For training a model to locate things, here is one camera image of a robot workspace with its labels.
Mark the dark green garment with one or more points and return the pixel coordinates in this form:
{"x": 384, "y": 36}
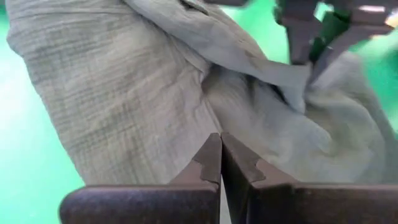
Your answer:
{"x": 124, "y": 93}

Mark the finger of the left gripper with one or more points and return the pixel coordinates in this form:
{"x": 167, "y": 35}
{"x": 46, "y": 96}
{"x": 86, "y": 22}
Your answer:
{"x": 342, "y": 46}
{"x": 300, "y": 40}

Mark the green table mat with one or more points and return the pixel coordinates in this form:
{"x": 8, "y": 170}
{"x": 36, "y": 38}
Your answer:
{"x": 18, "y": 140}

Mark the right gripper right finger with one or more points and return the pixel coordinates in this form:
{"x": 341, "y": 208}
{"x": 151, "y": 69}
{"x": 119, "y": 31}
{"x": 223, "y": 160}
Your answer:
{"x": 280, "y": 202}

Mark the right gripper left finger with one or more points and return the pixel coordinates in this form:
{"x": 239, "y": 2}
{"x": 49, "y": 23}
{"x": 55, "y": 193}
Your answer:
{"x": 155, "y": 202}

